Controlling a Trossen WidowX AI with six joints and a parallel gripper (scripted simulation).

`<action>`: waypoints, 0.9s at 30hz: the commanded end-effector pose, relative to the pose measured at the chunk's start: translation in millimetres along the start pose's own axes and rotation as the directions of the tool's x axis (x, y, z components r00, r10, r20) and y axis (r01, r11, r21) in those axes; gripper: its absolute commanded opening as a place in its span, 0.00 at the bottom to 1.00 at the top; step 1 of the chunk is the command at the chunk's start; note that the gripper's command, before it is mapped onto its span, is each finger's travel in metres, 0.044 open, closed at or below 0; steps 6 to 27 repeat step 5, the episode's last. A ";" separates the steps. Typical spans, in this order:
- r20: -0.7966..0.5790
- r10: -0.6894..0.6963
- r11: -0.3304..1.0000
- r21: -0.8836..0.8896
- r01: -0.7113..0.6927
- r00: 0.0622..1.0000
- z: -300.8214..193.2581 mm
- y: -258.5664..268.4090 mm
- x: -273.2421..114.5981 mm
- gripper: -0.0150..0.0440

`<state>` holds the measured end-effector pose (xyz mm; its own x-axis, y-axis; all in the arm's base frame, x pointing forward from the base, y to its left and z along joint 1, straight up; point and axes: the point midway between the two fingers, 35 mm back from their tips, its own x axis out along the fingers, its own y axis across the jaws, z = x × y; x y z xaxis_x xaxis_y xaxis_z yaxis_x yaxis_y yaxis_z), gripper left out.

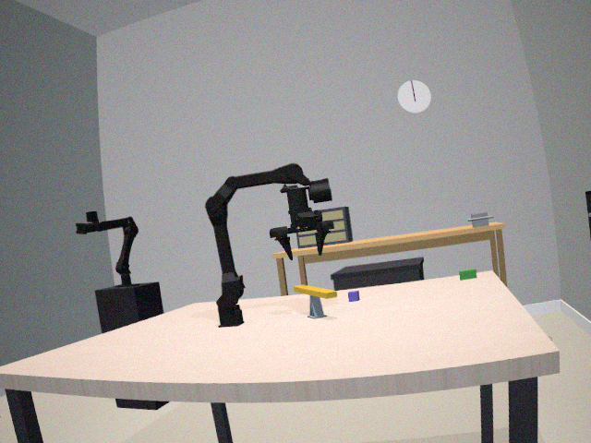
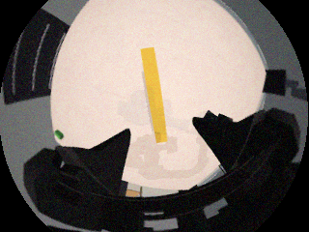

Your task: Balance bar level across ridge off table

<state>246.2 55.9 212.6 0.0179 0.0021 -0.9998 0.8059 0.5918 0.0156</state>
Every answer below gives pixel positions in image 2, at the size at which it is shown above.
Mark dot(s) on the yellow bar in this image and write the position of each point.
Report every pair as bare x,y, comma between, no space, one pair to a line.
154,93

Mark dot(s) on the green rectangular block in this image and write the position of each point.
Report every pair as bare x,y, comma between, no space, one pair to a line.
59,134

